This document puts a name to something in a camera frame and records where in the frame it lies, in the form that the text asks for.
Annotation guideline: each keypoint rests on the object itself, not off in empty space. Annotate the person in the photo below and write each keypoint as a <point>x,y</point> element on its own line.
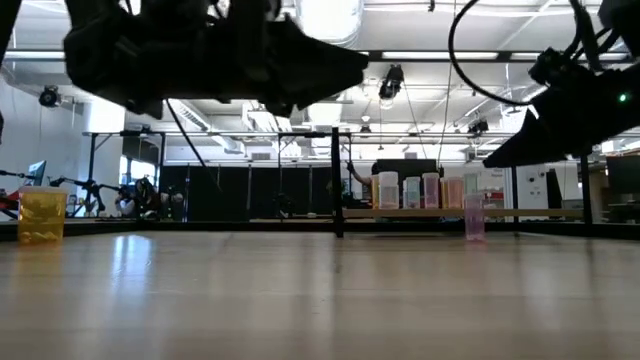
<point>132,200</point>
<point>365,181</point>

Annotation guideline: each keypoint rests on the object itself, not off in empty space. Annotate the large orange medicine bottle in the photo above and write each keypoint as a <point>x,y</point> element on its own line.
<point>443,195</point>
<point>374,195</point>
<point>42,215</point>

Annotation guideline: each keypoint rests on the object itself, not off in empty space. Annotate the black rig camera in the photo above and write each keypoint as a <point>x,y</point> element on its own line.
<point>392,82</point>

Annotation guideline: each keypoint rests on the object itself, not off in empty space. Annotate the black partition wall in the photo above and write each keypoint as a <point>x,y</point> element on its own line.
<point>240,192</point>

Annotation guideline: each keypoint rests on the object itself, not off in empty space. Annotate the black lab robot arm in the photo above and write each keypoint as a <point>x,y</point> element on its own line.
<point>89,186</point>

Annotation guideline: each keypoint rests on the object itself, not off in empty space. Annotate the wooden shelf board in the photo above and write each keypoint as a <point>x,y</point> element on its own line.
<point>525,213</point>

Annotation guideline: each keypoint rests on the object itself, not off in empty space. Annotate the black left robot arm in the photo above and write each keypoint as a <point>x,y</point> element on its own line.
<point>6,25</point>

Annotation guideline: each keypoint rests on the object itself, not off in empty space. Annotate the round black ceiling fixture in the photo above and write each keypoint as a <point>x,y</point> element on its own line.
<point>48,96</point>
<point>478,126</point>

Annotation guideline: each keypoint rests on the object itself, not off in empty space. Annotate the white pillar with devices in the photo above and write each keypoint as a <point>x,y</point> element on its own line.
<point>530,180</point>

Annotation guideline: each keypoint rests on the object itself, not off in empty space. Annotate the silver ventilation duct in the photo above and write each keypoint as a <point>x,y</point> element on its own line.
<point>327,15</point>

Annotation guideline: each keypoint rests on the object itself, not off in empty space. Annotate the black display panel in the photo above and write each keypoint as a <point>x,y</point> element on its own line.
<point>407,166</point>

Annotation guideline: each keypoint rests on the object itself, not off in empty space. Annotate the black monitor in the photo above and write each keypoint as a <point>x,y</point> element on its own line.
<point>625,175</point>

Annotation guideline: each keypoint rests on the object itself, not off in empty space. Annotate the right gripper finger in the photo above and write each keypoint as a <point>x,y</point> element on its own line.
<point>540,152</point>
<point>525,135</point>

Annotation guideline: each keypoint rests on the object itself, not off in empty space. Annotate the green medicine bottle white cap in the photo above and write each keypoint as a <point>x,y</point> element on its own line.
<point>412,195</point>

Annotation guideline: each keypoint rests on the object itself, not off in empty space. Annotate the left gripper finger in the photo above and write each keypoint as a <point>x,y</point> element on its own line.
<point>330,85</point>
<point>325,55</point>

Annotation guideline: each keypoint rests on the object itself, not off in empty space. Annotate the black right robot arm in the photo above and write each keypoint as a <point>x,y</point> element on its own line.
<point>625,15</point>

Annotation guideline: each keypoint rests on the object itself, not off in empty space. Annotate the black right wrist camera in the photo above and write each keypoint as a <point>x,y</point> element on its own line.
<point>547,65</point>

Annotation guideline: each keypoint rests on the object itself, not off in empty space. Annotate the black aluminium rig frame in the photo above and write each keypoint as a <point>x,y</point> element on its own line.
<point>250,227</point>

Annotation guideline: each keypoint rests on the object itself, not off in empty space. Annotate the computer monitor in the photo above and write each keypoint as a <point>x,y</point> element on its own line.
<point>37,172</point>

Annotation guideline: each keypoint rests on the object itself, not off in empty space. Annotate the black metal shelf frame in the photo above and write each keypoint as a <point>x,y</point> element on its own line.
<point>336,190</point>

